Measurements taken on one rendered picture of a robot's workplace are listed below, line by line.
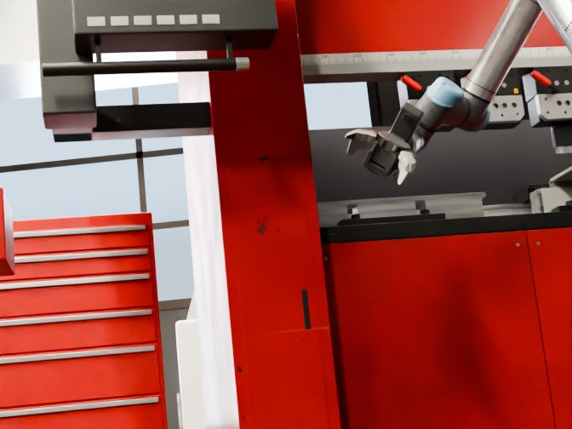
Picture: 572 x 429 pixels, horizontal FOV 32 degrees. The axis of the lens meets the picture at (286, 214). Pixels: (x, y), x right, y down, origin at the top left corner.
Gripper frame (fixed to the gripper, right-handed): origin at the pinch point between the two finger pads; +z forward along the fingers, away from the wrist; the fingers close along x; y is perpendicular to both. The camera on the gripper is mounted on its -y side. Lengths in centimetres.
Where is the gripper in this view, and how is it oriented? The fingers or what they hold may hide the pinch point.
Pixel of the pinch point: (378, 151)
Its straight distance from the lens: 201.2
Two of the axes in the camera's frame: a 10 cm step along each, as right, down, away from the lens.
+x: -8.4, -5.0, 2.1
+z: -3.6, 2.2, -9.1
